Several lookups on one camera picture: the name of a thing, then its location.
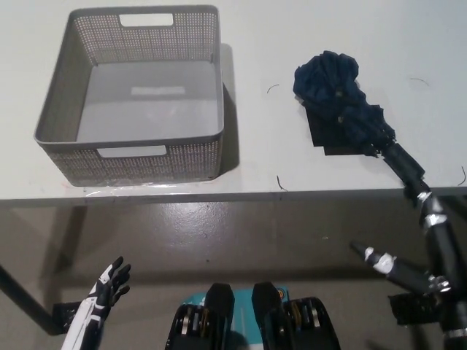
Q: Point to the clear adhesive tape strip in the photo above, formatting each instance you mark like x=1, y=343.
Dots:
x=146, y=185

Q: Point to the navy umbrella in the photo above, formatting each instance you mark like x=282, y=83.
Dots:
x=339, y=91

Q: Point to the grey perforated plastic basket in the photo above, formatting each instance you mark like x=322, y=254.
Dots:
x=146, y=109

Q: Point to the black tape patch on table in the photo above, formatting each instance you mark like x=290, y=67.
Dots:
x=321, y=131

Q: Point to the black tape patch under tripod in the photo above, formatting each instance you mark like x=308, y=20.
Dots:
x=408, y=310

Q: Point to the black floor plate by leg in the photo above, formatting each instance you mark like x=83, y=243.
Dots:
x=65, y=315

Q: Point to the black metal table leg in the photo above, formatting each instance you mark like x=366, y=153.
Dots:
x=25, y=297

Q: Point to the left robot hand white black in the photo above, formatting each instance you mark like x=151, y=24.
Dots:
x=106, y=288

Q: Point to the black tripod with silver tape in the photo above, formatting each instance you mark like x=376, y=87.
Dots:
x=443, y=251

